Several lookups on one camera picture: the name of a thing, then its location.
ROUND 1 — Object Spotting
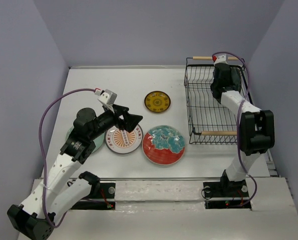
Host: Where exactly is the light green flower plate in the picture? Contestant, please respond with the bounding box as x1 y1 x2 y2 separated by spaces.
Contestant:
65 126 105 153

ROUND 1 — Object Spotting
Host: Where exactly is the small yellow brown plate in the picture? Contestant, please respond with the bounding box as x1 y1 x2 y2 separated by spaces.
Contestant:
144 90 171 114

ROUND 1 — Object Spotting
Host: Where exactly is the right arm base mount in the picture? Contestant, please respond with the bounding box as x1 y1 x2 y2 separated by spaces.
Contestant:
201 180 251 210

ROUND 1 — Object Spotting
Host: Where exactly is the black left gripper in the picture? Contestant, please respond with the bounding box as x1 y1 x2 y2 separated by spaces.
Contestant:
89 103 143 141

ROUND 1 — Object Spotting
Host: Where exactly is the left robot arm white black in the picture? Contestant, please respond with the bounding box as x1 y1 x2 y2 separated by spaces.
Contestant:
7 104 143 240

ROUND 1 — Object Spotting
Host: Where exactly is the metal table rail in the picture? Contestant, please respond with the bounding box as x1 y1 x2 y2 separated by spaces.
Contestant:
100 175 282 182

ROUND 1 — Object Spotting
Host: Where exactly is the dark teal blossom plate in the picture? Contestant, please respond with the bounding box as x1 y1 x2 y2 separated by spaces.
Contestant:
231 67 242 93

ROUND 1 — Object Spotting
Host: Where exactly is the red teal floral plate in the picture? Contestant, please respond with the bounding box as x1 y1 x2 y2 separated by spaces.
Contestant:
142 125 186 166

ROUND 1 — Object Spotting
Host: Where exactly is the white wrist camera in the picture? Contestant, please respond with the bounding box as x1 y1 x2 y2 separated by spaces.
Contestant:
212 54 228 66
98 89 117 112

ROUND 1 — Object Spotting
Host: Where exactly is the white sunburst pattern plate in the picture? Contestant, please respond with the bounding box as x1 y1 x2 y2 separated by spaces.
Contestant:
105 124 144 155

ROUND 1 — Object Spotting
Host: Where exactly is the black wire dish rack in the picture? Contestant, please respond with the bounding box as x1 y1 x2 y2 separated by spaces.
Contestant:
184 56 254 146

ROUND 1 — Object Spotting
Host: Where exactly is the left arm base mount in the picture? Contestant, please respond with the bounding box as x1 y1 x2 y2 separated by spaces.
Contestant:
71 182 116 211

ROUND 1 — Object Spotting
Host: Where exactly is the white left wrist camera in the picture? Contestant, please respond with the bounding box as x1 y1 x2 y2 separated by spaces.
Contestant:
98 89 117 112

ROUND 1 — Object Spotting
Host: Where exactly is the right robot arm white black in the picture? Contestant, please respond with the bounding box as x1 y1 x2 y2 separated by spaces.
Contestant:
211 61 274 196

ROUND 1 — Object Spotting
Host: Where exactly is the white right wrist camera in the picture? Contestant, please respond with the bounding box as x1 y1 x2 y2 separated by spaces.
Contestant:
212 54 228 66

